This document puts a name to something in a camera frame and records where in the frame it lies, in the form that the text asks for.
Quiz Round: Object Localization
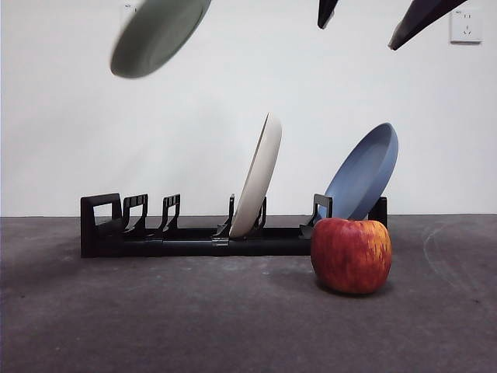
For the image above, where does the green plate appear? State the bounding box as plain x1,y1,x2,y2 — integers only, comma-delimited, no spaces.
109,0,213,80

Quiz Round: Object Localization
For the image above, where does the black plate rack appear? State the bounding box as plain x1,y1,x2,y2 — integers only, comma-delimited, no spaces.
80,193,388,259

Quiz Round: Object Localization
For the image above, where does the cream plate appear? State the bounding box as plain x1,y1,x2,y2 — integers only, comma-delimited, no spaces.
228,112,283,238

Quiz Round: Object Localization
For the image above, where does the red apple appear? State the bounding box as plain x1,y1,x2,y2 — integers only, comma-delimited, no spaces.
310,217,393,295

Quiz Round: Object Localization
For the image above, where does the blue plate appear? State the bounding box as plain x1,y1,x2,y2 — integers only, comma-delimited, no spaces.
323,122,400,221

